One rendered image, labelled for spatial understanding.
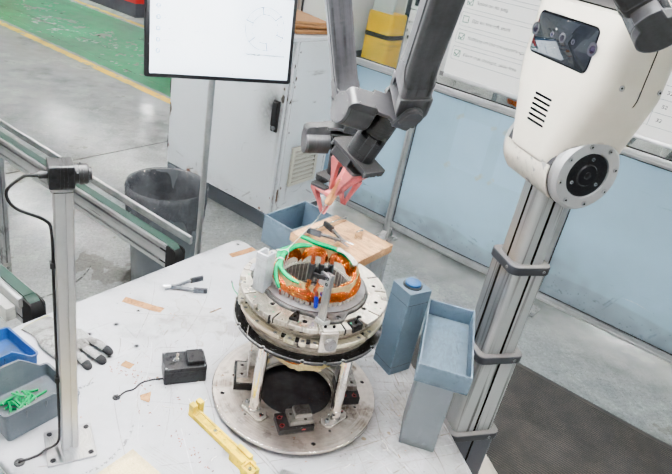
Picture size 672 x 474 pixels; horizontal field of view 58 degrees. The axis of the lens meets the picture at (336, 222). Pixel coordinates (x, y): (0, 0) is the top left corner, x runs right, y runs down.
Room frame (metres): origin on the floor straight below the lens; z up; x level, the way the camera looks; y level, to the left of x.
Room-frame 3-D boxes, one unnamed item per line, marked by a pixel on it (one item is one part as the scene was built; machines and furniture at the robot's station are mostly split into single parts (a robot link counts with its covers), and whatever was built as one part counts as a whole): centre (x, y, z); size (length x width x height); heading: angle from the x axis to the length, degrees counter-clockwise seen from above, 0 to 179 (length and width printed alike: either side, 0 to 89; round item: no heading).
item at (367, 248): (1.40, -0.03, 1.05); 0.20 x 0.19 x 0.02; 56
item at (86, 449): (0.84, 0.44, 0.78); 0.09 x 0.09 x 0.01; 33
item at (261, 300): (1.11, 0.02, 1.09); 0.32 x 0.32 x 0.01
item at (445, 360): (1.06, -0.28, 0.92); 0.25 x 0.11 x 0.28; 172
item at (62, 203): (0.84, 0.44, 1.07); 0.03 x 0.03 x 0.57; 33
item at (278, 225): (1.49, 0.10, 0.92); 0.17 x 0.11 x 0.28; 146
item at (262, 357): (1.01, 0.10, 0.91); 0.02 x 0.02 x 0.21
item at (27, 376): (0.91, 0.56, 0.82); 0.16 x 0.14 x 0.07; 148
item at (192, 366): (1.10, 0.29, 0.81); 0.10 x 0.06 x 0.06; 115
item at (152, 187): (2.56, 0.82, 0.39); 0.39 x 0.39 x 0.35
